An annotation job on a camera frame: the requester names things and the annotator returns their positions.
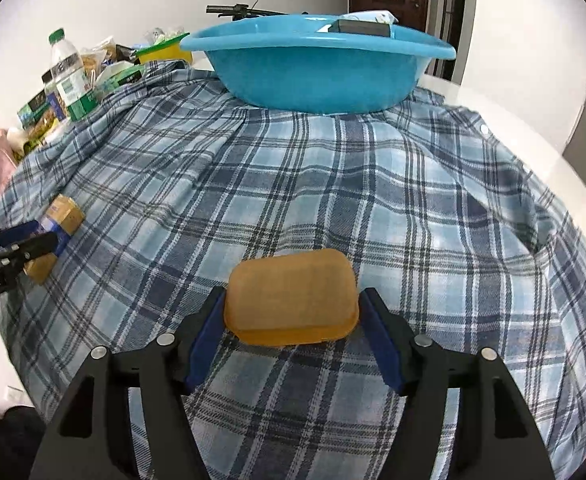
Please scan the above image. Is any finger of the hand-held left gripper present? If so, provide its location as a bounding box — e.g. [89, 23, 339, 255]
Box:
[0, 232, 58, 286]
[0, 220, 41, 256]

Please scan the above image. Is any gold cigarette box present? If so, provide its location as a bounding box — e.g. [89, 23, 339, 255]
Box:
[23, 194, 86, 286]

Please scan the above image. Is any nut snack packet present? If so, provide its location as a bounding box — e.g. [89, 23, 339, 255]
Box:
[25, 105, 71, 148]

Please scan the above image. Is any light blue wipes packet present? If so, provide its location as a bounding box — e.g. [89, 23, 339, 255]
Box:
[340, 10, 399, 26]

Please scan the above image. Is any orange soap box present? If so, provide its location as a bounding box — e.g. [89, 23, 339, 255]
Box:
[223, 248, 360, 347]

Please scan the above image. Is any dark glass sliding door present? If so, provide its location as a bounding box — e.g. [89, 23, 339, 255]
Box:
[425, 0, 469, 81]

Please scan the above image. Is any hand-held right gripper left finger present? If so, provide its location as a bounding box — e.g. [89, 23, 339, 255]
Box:
[29, 286, 229, 480]

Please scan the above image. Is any green label water bottle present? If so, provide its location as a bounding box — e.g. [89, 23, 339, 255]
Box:
[48, 28, 100, 122]

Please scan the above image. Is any long black box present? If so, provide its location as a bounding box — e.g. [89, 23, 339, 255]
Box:
[329, 19, 391, 38]

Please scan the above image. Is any green tissue packet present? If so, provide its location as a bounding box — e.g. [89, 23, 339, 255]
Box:
[95, 62, 146, 101]

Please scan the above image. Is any white round desktop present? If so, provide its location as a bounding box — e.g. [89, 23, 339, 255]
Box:
[413, 74, 586, 261]

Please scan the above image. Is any yellow container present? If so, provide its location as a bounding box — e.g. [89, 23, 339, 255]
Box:
[135, 34, 194, 65]

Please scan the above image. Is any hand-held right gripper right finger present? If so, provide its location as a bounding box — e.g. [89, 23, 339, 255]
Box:
[358, 287, 556, 480]

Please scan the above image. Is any clear snack bag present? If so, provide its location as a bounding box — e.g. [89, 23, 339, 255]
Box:
[80, 35, 118, 81]

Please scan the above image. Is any black bicycle handlebar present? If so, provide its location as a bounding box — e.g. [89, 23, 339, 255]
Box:
[206, 2, 304, 21]

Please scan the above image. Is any blue plaid shirt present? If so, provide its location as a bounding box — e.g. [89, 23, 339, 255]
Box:
[0, 60, 586, 480]

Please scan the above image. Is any green snack box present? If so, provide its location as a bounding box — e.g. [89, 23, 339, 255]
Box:
[17, 91, 56, 128]

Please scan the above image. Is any blue plastic basin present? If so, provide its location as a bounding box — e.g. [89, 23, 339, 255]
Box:
[179, 14, 457, 115]

